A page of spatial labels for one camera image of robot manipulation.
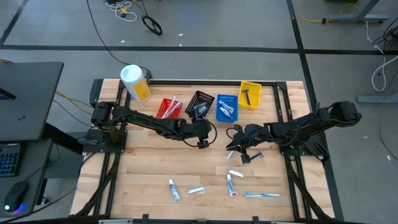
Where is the black left wrist camera cable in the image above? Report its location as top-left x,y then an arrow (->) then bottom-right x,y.
182,119 -> 218,148

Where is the black cable bundle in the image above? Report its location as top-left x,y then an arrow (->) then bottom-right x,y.
371,17 -> 398,52

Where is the white floor cable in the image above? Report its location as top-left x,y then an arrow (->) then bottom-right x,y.
364,21 -> 398,93
104,0 -> 138,23

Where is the dark desk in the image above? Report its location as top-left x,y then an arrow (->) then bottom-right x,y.
0,61 -> 65,218

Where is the blue white toothpaste tube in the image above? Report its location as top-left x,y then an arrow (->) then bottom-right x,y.
168,179 -> 182,202

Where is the yellow plastic basket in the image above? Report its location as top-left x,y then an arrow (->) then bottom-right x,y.
238,80 -> 262,110

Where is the black aluminium table frame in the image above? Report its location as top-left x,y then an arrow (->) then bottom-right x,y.
70,77 -> 345,224

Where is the black plastic basket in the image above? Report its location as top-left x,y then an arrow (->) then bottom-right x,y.
184,90 -> 216,119

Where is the yellow cable by desk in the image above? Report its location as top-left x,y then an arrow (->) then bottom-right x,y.
55,90 -> 94,115

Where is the blue toothbrush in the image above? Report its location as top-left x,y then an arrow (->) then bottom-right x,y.
244,192 -> 281,199
166,100 -> 184,119

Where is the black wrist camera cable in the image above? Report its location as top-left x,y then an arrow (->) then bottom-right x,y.
182,119 -> 218,148
225,124 -> 245,141

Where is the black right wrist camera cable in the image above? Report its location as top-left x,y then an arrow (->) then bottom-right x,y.
225,124 -> 245,141

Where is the long black floor cable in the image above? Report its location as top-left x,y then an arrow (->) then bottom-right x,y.
86,0 -> 150,73

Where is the yellow floor cable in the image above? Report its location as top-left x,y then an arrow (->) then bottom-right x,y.
298,2 -> 359,24

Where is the grey desk foot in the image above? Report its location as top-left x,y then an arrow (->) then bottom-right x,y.
325,0 -> 390,25
356,94 -> 398,105

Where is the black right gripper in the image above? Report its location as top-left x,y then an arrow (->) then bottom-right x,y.
226,123 -> 269,156

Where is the black coiled cable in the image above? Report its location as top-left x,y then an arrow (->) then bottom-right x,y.
141,15 -> 164,36

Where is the black razor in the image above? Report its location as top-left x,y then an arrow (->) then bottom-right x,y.
241,88 -> 252,106

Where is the white yellow wipes canister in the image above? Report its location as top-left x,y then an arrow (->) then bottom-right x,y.
119,63 -> 152,103

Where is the black computer mouse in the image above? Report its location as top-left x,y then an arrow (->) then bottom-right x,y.
3,180 -> 30,214

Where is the blue plastic basket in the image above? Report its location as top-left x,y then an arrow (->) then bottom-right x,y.
215,94 -> 239,123

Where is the red plastic basket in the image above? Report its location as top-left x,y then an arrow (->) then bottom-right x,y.
155,97 -> 185,120

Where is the backlit keyboard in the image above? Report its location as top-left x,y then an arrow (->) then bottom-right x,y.
0,142 -> 21,179

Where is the toothpaste tube with red end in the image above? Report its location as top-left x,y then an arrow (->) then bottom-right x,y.
226,173 -> 239,198

